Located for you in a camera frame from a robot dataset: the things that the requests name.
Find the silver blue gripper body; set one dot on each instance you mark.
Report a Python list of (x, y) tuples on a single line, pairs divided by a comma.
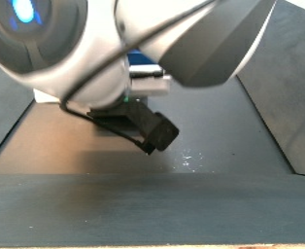
[(149, 81)]

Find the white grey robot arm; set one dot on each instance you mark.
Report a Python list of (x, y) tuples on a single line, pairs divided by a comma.
[(199, 39)]

